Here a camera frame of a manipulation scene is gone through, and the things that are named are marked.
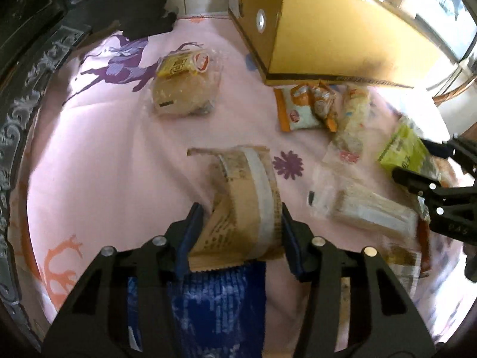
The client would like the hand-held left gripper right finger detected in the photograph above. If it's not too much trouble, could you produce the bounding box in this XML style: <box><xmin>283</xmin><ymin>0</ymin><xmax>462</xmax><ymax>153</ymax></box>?
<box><xmin>281</xmin><ymin>202</ymin><xmax>437</xmax><ymax>358</ymax></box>

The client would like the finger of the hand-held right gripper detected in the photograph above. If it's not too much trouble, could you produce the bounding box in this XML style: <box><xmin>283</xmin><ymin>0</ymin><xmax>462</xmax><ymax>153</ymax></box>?
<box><xmin>420</xmin><ymin>134</ymin><xmax>477</xmax><ymax>175</ymax></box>
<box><xmin>391</xmin><ymin>167</ymin><xmax>477</xmax><ymax>246</ymax></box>

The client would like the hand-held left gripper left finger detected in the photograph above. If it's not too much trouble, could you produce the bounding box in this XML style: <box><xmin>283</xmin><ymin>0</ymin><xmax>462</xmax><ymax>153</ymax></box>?
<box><xmin>41</xmin><ymin>202</ymin><xmax>205</xmax><ymax>358</ymax></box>

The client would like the green snack packet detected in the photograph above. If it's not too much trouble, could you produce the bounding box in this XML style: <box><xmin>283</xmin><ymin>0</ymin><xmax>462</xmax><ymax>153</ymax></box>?
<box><xmin>377</xmin><ymin>117</ymin><xmax>440</xmax><ymax>183</ymax></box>

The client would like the brown paper snack packet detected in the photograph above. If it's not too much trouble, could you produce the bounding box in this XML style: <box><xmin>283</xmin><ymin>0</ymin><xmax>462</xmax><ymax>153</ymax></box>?
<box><xmin>186</xmin><ymin>145</ymin><xmax>289</xmax><ymax>273</ymax></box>

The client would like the blue snack packet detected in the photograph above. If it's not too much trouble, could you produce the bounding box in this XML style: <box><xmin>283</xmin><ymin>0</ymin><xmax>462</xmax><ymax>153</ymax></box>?
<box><xmin>127</xmin><ymin>261</ymin><xmax>269</xmax><ymax>358</ymax></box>

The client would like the yellow cardboard box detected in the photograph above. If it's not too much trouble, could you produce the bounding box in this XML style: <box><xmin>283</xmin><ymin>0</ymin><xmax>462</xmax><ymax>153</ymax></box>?
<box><xmin>227</xmin><ymin>0</ymin><xmax>442</xmax><ymax>89</ymax></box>

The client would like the clear sandwich packet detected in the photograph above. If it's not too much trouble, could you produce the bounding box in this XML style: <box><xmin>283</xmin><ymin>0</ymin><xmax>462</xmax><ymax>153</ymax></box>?
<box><xmin>307</xmin><ymin>164</ymin><xmax>420</xmax><ymax>237</ymax></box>

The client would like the pale printed snack packet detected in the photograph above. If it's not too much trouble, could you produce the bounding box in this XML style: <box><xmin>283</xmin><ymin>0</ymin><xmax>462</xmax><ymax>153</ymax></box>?
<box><xmin>384</xmin><ymin>220</ymin><xmax>433</xmax><ymax>280</ymax></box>

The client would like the long clear bread packet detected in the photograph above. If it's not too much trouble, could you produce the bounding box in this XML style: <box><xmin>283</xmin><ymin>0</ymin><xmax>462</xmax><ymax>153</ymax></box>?
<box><xmin>322</xmin><ymin>86</ymin><xmax>373</xmax><ymax>165</ymax></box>

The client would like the pink printed bedsheet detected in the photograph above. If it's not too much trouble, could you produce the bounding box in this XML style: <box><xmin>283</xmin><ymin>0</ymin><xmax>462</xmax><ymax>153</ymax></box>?
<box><xmin>26</xmin><ymin>13</ymin><xmax>459</xmax><ymax>355</ymax></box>

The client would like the small orange snack packet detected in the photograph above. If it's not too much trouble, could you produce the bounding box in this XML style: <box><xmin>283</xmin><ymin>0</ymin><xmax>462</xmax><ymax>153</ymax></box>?
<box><xmin>311</xmin><ymin>82</ymin><xmax>340</xmax><ymax>132</ymax></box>

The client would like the clear bread packet yellow label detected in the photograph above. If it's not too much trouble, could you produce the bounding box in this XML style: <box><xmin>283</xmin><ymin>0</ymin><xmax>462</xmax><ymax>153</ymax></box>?
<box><xmin>151</xmin><ymin>47</ymin><xmax>222</xmax><ymax>118</ymax></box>

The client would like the dark carved wooden furniture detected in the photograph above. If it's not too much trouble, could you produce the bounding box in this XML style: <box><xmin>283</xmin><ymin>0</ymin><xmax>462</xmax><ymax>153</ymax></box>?
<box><xmin>0</xmin><ymin>0</ymin><xmax>179</xmax><ymax>358</ymax></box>

